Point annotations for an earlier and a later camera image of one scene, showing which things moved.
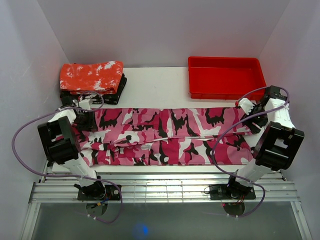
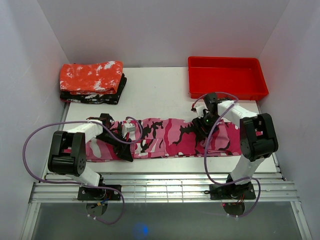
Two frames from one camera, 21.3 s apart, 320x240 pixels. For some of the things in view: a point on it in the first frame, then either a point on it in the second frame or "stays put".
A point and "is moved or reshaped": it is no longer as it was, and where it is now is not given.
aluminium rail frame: [56, 187] stays put
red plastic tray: [219, 78] stays put
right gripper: [254, 129] to [197, 123]
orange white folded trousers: [96, 78] stays put
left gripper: [90, 124] to [122, 149]
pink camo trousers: [133, 136] is moved or reshaped
